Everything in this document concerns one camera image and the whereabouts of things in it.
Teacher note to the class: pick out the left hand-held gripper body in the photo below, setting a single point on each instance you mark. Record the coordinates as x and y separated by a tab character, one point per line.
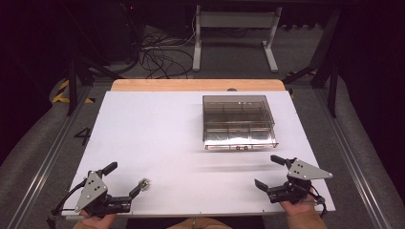
92	191

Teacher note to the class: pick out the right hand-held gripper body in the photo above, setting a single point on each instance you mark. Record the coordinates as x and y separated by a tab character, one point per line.
305	171

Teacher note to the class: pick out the small silvery round item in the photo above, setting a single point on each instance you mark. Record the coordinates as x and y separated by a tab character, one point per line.
145	183

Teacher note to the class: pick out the person's left hand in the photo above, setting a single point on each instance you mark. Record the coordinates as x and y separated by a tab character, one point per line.
97	222

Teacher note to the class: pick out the person's right hand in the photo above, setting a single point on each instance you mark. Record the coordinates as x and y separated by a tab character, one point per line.
299	208

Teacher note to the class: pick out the clear plastic drawer box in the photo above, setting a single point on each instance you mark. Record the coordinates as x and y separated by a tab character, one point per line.
237	122

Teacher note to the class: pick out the person's tan clothing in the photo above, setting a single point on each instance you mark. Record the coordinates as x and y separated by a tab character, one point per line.
199	224

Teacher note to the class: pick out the yellow black hazard tape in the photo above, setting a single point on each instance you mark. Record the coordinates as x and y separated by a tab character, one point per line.
62	95

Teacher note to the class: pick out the black metal stand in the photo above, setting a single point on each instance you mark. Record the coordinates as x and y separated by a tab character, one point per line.
72	86
331	86

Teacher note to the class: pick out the dark equipment cabinet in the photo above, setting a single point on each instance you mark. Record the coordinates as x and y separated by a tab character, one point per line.
119	31

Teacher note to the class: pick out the aluminium rail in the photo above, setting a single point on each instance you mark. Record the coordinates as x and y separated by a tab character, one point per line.
347	159
44	165

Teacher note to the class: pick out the white metal stand frame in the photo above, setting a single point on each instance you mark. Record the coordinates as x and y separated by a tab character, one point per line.
235	20

